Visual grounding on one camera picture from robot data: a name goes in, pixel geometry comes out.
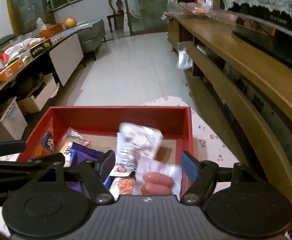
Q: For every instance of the wooden tv cabinet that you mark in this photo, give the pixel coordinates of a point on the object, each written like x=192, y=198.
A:
x=244, y=94

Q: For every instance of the orange flat box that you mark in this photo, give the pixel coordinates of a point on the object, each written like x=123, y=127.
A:
x=12, y=69

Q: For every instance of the blue wafer biscuit pack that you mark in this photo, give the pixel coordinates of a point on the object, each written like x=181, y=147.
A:
x=79, y=154

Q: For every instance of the yellow round fruit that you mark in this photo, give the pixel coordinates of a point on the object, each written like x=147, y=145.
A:
x=70, y=22

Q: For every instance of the white black small snack pack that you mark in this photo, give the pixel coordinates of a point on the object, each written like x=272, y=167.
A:
x=66, y=151

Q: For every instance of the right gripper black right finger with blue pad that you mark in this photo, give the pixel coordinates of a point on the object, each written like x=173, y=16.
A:
x=201, y=174

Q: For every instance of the dark wooden chair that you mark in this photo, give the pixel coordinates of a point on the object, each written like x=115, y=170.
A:
x=117, y=11

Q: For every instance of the cherry print tablecloth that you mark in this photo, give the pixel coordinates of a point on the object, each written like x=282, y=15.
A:
x=207, y=145

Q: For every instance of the white storage bin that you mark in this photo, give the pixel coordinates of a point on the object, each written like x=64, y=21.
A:
x=39, y=96

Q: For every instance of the red cardboard box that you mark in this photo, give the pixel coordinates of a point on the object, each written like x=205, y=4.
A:
x=100, y=124

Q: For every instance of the silver foil bag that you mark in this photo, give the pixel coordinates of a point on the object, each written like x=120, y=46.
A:
x=184, y=61

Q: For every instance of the orange brown snack pack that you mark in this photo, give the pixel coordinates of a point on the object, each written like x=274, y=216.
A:
x=45, y=145

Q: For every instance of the white snack pouch red seal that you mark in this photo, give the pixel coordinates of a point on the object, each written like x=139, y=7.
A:
x=133, y=143

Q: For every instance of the dark long side table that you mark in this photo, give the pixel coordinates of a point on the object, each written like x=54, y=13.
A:
x=60, y=60

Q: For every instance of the pink sausages vacuum pack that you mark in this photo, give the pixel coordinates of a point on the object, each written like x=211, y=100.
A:
x=155, y=178

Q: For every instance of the pale bread clear pack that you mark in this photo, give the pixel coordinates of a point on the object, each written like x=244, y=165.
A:
x=75, y=137

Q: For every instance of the grey green sofa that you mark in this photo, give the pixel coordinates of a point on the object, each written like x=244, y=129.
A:
x=90, y=34

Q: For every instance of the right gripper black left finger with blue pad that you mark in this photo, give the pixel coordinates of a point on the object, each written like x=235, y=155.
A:
x=93, y=174

